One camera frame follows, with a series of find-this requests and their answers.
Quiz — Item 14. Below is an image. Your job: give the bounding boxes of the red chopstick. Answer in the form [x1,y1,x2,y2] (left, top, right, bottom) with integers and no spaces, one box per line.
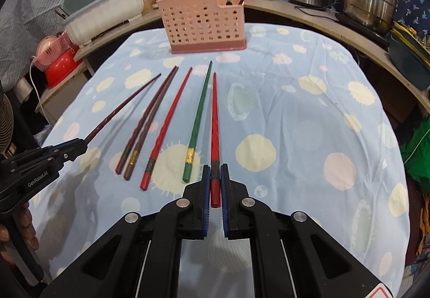
[210,72,222,209]
[139,66,194,191]

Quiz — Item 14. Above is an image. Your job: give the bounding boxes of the grey side cabinet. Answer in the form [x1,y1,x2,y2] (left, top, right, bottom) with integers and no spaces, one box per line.
[35,63,91,124]

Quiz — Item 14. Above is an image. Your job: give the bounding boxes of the white dish rack blue lid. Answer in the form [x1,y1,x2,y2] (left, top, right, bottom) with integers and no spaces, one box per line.
[60,0,145,45]

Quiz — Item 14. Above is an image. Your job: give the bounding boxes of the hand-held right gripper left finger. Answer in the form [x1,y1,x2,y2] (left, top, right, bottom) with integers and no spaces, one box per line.
[38,165,213,298]

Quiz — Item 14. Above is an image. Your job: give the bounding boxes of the red plastic basin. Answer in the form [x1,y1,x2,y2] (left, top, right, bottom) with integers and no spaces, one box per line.
[44,48,84,90]

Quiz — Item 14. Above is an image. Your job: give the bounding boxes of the dark blue basin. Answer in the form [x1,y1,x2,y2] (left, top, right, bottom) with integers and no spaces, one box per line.
[388,34,430,90]

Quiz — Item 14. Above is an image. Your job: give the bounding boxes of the white paper roll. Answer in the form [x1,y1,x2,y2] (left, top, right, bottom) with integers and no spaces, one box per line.
[17,78,32,100]

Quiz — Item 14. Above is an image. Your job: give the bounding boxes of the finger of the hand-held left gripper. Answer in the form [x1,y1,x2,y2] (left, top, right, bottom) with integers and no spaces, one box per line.
[0,138,84,168]
[3,142,89,181]

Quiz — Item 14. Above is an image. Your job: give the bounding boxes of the pink plastic basket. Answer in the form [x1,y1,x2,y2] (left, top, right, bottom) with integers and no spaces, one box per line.
[32,34,81,72]

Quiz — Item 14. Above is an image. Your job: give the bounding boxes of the green plastic bag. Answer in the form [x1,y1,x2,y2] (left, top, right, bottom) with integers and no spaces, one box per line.
[400,123,430,184]

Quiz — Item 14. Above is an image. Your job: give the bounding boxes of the person's left hand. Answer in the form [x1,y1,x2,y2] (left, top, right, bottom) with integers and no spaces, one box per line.
[0,201,37,267]

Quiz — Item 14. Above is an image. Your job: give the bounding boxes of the black induction cooktop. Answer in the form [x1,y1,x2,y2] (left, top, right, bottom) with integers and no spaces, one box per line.
[334,13,392,47]

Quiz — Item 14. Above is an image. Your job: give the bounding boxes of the green chopstick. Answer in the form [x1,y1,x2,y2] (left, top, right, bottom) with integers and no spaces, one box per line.
[182,60,213,183]

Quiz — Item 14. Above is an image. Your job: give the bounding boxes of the pink perforated utensil holder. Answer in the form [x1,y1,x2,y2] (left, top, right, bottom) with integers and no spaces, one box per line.
[157,0,247,54]

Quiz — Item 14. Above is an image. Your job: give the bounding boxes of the pink round bowl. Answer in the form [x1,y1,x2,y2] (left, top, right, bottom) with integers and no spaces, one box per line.
[36,34,59,57]

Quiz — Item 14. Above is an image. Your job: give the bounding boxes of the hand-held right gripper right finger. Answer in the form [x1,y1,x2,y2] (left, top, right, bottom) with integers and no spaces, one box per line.
[220,164,387,298]

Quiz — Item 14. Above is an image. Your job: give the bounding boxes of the black electric fan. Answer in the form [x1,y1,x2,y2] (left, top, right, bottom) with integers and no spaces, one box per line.
[0,92,16,155]

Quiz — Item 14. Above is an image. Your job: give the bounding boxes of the curved wooden counter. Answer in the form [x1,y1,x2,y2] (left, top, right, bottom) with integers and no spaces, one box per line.
[72,0,430,124]

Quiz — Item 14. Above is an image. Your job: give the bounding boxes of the brown chopstick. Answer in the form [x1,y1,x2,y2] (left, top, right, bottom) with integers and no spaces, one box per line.
[115,65,178,175]
[123,66,180,181]

